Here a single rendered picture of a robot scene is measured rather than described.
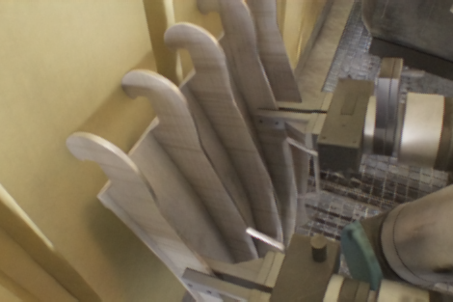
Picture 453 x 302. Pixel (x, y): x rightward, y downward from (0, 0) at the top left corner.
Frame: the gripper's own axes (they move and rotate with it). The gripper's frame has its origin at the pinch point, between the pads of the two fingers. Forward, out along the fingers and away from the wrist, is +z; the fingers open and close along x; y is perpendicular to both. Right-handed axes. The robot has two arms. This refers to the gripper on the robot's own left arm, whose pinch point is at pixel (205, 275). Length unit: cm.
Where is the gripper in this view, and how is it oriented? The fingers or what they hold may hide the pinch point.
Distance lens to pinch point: 42.5
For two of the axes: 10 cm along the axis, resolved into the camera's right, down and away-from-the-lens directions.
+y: -2.3, -6.8, -6.9
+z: -8.9, -1.4, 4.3
